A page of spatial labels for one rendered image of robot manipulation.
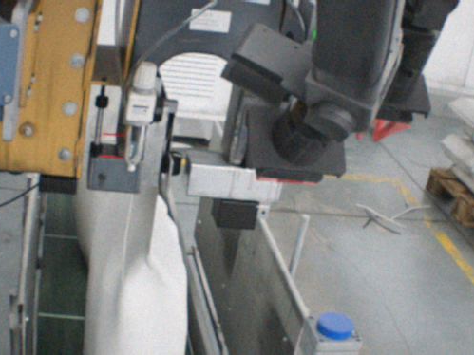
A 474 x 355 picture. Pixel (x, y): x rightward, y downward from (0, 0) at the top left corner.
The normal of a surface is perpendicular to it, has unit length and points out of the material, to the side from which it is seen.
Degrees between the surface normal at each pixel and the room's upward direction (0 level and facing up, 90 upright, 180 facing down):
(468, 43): 90
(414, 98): 30
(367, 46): 139
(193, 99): 90
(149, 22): 90
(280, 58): 54
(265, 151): 44
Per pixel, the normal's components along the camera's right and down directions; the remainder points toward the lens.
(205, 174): 0.18, 0.42
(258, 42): 0.10, -0.21
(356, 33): -0.42, 0.87
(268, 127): 0.27, -0.36
